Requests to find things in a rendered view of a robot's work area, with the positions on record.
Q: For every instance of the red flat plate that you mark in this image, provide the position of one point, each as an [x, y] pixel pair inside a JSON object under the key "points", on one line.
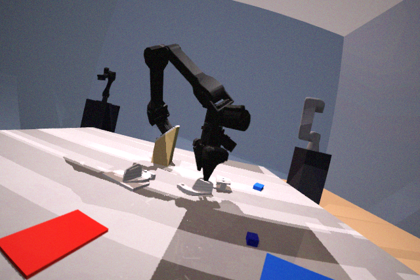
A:
{"points": [[34, 249]]}

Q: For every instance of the blue flat block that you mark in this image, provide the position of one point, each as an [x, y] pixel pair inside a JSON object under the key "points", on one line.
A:
{"points": [[258, 187]]}

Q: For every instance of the blue square plate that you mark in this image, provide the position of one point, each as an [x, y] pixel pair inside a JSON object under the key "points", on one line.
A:
{"points": [[278, 269]]}

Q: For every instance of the small blue cube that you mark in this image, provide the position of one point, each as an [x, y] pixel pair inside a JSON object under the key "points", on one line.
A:
{"points": [[252, 239]]}

